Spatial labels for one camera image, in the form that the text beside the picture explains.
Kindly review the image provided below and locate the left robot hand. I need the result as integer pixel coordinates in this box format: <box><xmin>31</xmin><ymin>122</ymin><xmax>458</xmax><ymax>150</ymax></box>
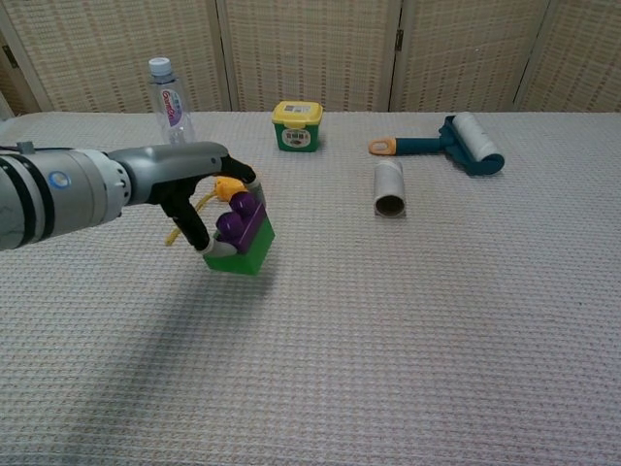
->
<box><xmin>104</xmin><ymin>141</ymin><xmax>267</xmax><ymax>257</ymax></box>

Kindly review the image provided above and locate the purple toy block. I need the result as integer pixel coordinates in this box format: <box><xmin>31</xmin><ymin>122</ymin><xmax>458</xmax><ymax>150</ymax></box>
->
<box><xmin>214</xmin><ymin>191</ymin><xmax>267</xmax><ymax>255</ymax></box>

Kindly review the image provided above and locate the green toy block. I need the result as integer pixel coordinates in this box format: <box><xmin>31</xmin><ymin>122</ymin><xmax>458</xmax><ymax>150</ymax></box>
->
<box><xmin>202</xmin><ymin>213</ymin><xmax>277</xmax><ymax>277</ymax></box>

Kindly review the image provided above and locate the clear plastic water bottle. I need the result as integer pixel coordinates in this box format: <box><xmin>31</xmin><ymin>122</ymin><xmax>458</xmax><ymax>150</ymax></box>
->
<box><xmin>147</xmin><ymin>56</ymin><xmax>198</xmax><ymax>147</ymax></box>

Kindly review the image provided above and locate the yellow tape measure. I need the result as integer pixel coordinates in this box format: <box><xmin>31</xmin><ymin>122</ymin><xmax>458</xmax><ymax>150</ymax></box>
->
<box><xmin>164</xmin><ymin>177</ymin><xmax>246</xmax><ymax>247</ymax></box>

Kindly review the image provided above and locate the yellow lidded green tub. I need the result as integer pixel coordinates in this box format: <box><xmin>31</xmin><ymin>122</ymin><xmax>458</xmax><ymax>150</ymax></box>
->
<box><xmin>270</xmin><ymin>100</ymin><xmax>325</xmax><ymax>153</ymax></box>

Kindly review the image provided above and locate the woven folding screen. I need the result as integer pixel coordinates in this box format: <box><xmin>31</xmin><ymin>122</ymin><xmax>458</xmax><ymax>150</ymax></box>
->
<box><xmin>0</xmin><ymin>0</ymin><xmax>621</xmax><ymax>118</ymax></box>

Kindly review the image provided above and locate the white lint roller refill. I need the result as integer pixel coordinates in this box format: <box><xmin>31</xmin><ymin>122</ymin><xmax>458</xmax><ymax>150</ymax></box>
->
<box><xmin>372</xmin><ymin>160</ymin><xmax>407</xmax><ymax>218</ymax></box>

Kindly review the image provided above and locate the white waffle tablecloth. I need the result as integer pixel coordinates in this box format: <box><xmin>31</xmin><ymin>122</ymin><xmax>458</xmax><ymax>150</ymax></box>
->
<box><xmin>0</xmin><ymin>110</ymin><xmax>621</xmax><ymax>466</ymax></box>

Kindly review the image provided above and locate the teal lint roller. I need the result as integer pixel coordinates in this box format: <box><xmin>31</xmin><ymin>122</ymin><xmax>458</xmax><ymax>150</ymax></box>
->
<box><xmin>367</xmin><ymin>112</ymin><xmax>507</xmax><ymax>179</ymax></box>

